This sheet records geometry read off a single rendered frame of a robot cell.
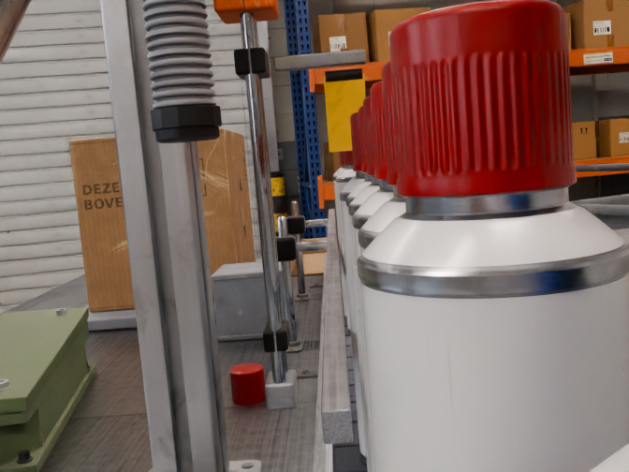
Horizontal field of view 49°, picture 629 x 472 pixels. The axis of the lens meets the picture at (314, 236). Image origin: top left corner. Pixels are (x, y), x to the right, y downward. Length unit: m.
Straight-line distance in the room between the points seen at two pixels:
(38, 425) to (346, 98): 0.37
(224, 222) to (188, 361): 0.61
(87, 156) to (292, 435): 0.64
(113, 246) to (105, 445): 0.52
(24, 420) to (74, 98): 4.39
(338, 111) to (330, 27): 3.87
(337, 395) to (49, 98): 4.71
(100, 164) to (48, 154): 3.84
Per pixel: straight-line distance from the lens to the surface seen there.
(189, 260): 0.46
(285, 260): 0.83
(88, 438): 0.67
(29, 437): 0.63
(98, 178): 1.11
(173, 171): 0.45
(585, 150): 4.85
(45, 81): 4.97
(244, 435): 0.62
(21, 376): 0.64
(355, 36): 4.40
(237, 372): 0.68
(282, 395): 0.51
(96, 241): 1.12
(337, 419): 0.28
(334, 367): 0.33
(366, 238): 0.18
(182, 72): 0.34
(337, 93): 0.51
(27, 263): 5.02
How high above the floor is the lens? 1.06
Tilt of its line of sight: 6 degrees down
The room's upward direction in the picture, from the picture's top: 5 degrees counter-clockwise
